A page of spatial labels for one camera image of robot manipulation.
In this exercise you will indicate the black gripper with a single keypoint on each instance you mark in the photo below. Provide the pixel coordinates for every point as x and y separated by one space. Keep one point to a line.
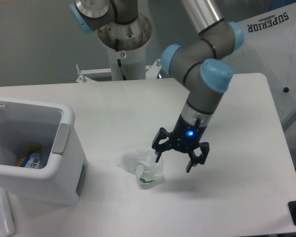
184 138

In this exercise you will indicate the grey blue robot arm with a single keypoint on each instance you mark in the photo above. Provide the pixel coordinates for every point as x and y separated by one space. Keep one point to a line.
198 67

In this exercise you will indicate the white plastic trash can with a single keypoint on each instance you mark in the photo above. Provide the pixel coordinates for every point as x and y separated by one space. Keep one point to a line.
29 123

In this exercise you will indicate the crumpled white paper wrapper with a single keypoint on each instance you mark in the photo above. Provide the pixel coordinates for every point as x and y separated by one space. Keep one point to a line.
141 163

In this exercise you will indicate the white superior umbrella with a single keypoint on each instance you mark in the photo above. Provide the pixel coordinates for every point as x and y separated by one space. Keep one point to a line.
269 48

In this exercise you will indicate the yellow blue snack packet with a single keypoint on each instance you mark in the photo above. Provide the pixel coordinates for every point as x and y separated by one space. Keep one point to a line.
32 159

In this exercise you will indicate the white paper sheet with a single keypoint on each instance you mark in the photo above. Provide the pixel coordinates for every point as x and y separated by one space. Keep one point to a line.
7 226

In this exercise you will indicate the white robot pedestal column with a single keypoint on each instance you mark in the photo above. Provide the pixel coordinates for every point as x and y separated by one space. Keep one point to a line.
126 47

